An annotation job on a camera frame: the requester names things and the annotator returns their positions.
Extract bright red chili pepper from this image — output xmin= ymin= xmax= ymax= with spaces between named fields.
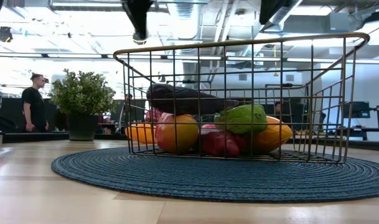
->
xmin=199 ymin=123 xmax=248 ymax=157

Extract potted green plant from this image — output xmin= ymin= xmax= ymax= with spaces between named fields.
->
xmin=48 ymin=68 xmax=118 ymax=142

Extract gold wire basket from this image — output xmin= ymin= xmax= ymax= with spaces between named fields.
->
xmin=113 ymin=32 xmax=371 ymax=165

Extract black monitor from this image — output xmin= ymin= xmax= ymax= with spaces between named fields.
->
xmin=343 ymin=101 xmax=371 ymax=119

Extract dark purple eggplant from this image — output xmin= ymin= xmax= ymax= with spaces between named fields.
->
xmin=146 ymin=83 xmax=240 ymax=116

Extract orange-yellow mango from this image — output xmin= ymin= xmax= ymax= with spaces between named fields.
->
xmin=124 ymin=123 xmax=157 ymax=145

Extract green pepper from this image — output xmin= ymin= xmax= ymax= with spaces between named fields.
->
xmin=213 ymin=104 xmax=268 ymax=135

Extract round blue woven placemat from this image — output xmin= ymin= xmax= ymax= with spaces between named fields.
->
xmin=50 ymin=146 xmax=379 ymax=204

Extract black ceiling camera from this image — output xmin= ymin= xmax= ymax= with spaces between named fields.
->
xmin=0 ymin=26 xmax=14 ymax=44

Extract red and yellow mango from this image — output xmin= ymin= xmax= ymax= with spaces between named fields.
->
xmin=154 ymin=112 xmax=200 ymax=154

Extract black desk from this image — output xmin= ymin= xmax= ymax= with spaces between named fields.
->
xmin=327 ymin=124 xmax=379 ymax=141

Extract person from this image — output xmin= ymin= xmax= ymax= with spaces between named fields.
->
xmin=144 ymin=107 xmax=165 ymax=124
xmin=116 ymin=93 xmax=137 ymax=133
xmin=21 ymin=73 xmax=50 ymax=133
xmin=273 ymin=101 xmax=285 ymax=116

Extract black room divider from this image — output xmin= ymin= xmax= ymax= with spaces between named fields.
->
xmin=0 ymin=96 xmax=146 ymax=133

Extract grey ribbed ventilation duct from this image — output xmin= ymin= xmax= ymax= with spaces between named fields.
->
xmin=260 ymin=0 xmax=333 ymax=34

